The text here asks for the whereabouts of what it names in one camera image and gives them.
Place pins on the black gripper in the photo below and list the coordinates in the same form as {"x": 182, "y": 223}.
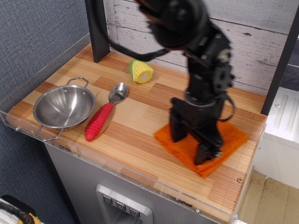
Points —
{"x": 201, "y": 123}

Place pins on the orange cloth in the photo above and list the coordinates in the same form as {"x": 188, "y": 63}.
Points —
{"x": 185, "y": 149}

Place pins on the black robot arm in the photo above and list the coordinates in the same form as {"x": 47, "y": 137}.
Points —
{"x": 184, "y": 25}

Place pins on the clear acrylic table guard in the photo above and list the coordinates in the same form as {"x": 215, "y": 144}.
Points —
{"x": 28, "y": 172}

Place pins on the toy corn cob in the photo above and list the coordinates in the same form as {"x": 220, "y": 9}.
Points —
{"x": 140, "y": 71}

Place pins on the white cabinet at right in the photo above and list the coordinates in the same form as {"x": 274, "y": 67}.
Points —
{"x": 277, "y": 154}

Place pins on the silver dispenser button panel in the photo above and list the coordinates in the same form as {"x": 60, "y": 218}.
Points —
{"x": 117, "y": 208}

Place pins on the grey toy fridge cabinet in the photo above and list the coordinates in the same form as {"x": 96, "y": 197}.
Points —
{"x": 81, "y": 178}

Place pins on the black and yellow object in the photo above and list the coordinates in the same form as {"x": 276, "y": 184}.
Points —
{"x": 14, "y": 211}

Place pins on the red handled metal spoon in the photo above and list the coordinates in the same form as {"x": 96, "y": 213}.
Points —
{"x": 117, "y": 94}

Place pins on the dark right shelf post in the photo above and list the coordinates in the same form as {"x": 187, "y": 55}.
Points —
{"x": 282, "y": 64}

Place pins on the dark shelf post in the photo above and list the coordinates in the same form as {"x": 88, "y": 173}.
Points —
{"x": 282, "y": 64}
{"x": 97, "y": 28}

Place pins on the steel bowl with handles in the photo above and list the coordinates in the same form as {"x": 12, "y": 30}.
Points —
{"x": 64, "y": 107}

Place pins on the dark left shelf post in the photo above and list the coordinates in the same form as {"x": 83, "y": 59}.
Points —
{"x": 97, "y": 28}

